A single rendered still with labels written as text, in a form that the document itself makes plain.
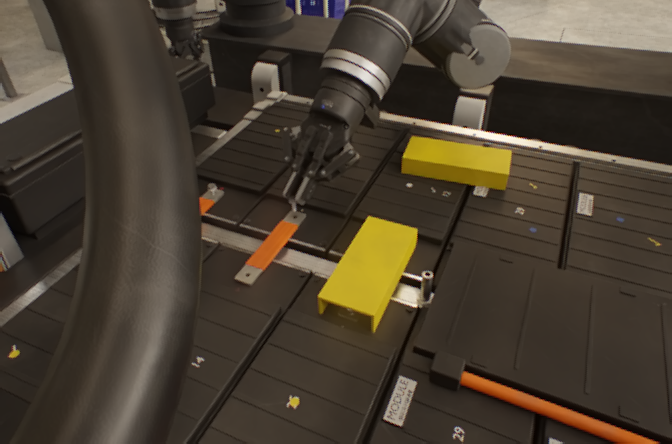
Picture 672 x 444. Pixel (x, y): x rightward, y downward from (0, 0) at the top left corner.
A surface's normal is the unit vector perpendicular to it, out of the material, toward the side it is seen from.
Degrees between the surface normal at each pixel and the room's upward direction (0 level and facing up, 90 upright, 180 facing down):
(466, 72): 90
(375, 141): 0
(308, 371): 0
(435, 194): 0
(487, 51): 90
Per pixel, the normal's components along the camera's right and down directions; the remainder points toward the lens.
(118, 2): 0.48, -0.44
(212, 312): -0.02, -0.80
